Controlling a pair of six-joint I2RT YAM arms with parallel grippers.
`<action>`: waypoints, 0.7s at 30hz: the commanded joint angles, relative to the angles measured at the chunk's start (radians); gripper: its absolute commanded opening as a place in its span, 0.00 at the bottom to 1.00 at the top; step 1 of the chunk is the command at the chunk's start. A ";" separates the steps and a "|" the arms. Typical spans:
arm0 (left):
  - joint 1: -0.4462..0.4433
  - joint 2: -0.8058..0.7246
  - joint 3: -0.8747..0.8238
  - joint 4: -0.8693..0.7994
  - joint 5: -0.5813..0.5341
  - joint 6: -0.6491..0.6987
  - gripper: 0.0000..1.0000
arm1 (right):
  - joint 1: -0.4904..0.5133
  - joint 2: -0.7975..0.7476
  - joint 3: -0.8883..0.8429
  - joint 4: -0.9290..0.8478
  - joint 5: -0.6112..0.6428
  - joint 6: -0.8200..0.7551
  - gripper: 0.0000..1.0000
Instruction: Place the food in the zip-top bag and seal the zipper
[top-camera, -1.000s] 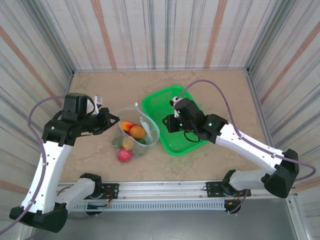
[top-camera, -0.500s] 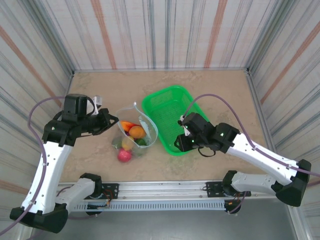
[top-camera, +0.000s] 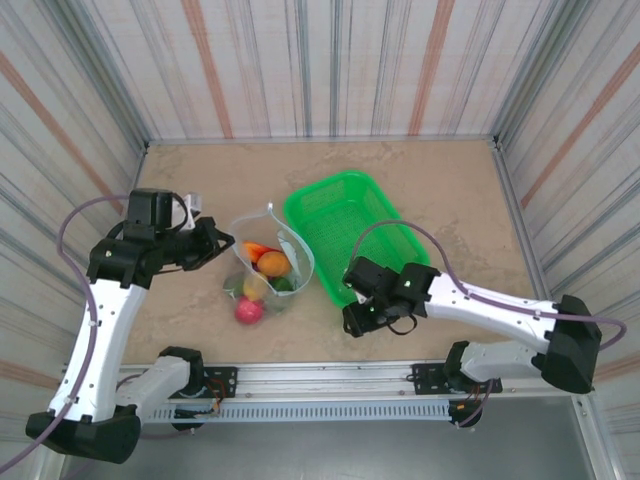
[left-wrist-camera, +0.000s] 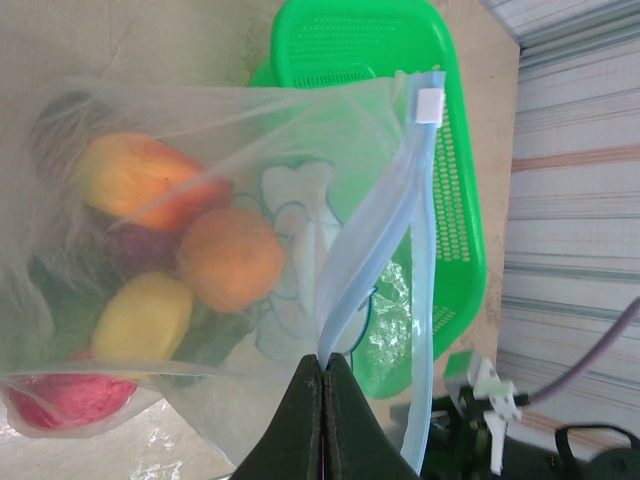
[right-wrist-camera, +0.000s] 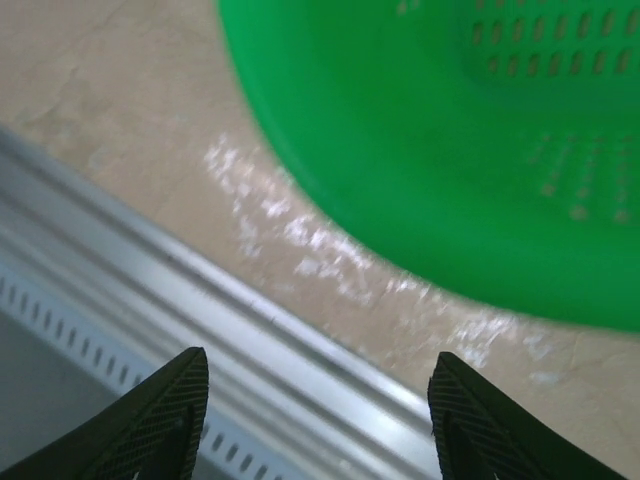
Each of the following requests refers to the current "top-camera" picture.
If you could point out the red chili pepper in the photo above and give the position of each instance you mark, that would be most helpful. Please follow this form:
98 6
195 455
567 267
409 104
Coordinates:
256 248

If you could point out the small green vegetable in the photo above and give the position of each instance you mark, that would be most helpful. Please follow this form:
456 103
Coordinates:
232 286

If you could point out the yellow lemon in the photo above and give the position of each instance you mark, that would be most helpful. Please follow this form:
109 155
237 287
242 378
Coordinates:
252 286

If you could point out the orange fruit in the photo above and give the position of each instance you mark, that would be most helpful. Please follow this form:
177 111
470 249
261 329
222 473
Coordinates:
273 264

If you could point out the bright red round fruit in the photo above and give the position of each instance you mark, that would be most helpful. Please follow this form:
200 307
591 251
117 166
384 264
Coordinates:
249 311

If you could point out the dark green avocado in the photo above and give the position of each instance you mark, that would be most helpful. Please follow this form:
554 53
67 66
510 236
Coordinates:
283 284

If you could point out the clear blue-zipper zip-top bag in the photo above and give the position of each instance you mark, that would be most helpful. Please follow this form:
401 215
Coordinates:
300 260

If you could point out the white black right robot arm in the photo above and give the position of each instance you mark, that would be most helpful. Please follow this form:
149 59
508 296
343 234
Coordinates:
490 310

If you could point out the green plastic mesh basket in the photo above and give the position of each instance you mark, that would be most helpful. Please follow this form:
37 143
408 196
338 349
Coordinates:
345 225

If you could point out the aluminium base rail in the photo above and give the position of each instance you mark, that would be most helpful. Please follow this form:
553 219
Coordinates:
325 382

